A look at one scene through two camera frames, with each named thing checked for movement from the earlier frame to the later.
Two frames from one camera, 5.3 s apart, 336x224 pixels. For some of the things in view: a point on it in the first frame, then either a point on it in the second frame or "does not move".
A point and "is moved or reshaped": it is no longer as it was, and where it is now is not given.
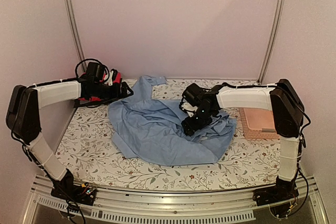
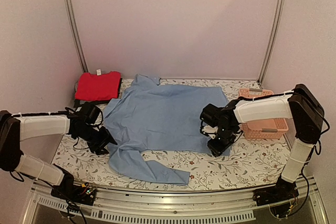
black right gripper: x=191 y=127 to x=217 y=148
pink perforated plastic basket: x=258 y=124 does not move
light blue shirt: x=150 y=130 is moved or reshaped
